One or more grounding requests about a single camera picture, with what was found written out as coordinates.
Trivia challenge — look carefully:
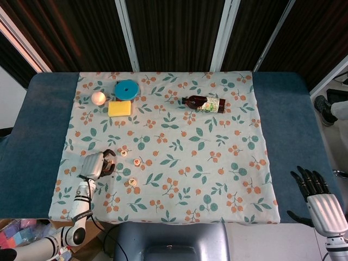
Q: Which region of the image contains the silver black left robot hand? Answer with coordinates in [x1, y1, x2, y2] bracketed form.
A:
[80, 149, 116, 181]

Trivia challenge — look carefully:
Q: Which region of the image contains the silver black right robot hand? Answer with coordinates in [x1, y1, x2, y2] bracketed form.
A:
[287, 166, 345, 239]

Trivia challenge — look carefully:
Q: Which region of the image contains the yellow sponge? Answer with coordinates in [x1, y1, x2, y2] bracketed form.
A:
[108, 100, 132, 118]

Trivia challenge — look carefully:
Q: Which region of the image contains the white pinkish ball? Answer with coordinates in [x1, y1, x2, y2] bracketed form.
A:
[91, 91, 106, 105]

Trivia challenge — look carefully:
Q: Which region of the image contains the floral leaf fruit tablecloth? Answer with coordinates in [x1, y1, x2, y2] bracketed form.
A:
[48, 71, 281, 225]

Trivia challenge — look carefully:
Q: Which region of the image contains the blue round lidded container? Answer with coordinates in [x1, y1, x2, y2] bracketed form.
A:
[114, 79, 140, 102]

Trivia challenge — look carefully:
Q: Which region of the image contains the multicoloured patchwork item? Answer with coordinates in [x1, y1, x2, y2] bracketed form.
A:
[0, 219, 52, 245]

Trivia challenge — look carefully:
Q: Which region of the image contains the light trouser leg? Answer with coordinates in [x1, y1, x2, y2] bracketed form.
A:
[330, 100, 348, 120]

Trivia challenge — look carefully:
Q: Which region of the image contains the black sneaker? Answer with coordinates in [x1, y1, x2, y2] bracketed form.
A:
[314, 95, 338, 126]

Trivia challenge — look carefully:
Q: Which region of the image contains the grey blue robot torso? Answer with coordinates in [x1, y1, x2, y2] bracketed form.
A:
[113, 221, 232, 261]

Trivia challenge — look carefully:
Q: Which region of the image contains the black flat floor item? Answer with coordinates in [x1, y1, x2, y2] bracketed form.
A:
[326, 88, 348, 103]

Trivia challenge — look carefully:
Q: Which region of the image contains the brown drink bottle green label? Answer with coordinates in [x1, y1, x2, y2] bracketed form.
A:
[182, 95, 227, 114]

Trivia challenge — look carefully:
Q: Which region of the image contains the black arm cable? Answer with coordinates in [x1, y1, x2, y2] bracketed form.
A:
[78, 175, 128, 261]

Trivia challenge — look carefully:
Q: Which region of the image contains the white partition frame post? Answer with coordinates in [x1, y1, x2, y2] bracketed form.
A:
[114, 0, 141, 72]
[308, 61, 348, 97]
[252, 0, 290, 73]
[0, 5, 52, 73]
[210, 0, 240, 72]

